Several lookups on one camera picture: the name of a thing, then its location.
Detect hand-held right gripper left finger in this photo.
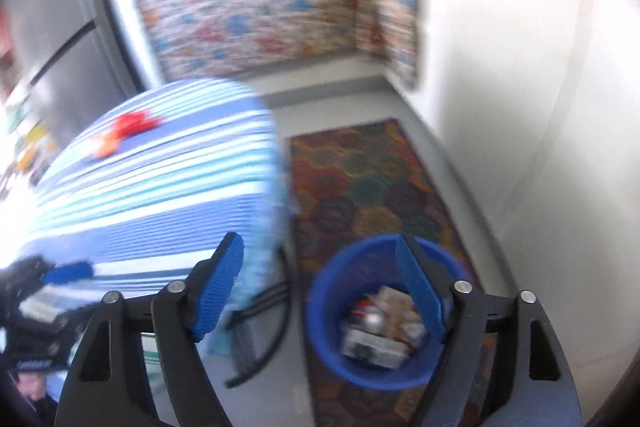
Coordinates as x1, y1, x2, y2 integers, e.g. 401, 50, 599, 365
54, 231, 246, 427

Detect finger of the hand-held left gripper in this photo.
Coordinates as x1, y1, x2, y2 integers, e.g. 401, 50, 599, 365
5, 257, 95, 288

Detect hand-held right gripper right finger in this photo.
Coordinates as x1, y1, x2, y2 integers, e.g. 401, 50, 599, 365
394, 233, 586, 427

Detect blue plastic trash bin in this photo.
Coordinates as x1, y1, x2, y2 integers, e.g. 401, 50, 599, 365
306, 234, 477, 391

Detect multicoloured hexagon rug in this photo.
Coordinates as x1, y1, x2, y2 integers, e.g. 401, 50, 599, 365
287, 119, 501, 427

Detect blue striped tablecloth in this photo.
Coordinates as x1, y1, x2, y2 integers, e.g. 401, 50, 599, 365
0, 77, 287, 313

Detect metal shelf rack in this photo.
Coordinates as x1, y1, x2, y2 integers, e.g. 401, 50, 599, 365
0, 9, 57, 188

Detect red triangular snack wrapper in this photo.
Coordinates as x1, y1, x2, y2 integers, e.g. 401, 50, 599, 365
112, 111, 164, 138

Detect grey refrigerator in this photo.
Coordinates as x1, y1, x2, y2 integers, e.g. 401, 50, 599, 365
0, 0, 147, 145

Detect patterned fringed cloth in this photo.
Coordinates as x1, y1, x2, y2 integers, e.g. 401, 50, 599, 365
352, 0, 421, 91

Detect black table leg frame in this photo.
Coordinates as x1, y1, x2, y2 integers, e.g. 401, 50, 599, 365
224, 244, 295, 389

